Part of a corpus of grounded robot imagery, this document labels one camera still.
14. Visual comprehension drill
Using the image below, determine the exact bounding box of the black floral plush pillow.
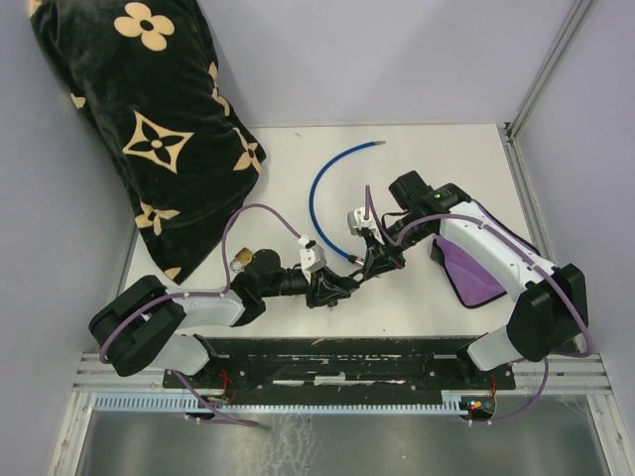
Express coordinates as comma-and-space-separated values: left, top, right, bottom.
31, 1, 266, 283

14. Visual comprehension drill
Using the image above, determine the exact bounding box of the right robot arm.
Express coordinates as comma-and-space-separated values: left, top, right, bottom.
347, 171, 592, 388

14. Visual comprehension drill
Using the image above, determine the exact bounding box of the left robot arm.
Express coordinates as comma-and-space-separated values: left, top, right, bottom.
88, 246, 360, 387

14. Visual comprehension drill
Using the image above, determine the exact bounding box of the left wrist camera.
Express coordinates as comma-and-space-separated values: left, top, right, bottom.
298, 235, 327, 282

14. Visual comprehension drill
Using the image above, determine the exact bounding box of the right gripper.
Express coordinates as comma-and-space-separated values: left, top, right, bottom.
361, 215, 431, 279

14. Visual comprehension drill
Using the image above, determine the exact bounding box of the blue cable duct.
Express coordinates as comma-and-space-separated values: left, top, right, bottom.
92, 389, 472, 413

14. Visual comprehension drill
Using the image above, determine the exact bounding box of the aluminium frame rail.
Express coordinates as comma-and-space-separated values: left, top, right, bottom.
503, 0, 596, 145

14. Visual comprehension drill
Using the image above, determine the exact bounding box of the blue cable lock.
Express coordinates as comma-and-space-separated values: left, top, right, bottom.
308, 140, 386, 266

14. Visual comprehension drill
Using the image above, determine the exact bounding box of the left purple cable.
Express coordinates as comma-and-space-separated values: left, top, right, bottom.
101, 202, 304, 428

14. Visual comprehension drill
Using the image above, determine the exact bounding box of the small brass padlock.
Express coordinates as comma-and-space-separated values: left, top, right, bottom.
229, 247, 254, 273

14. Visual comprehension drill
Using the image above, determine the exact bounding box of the purple cloth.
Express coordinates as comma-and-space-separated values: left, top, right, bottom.
431, 200, 544, 308

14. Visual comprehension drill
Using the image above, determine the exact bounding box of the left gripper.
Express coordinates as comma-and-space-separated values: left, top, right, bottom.
260, 266, 350, 308

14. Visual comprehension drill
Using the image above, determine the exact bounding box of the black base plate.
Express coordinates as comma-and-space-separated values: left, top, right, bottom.
189, 337, 516, 406

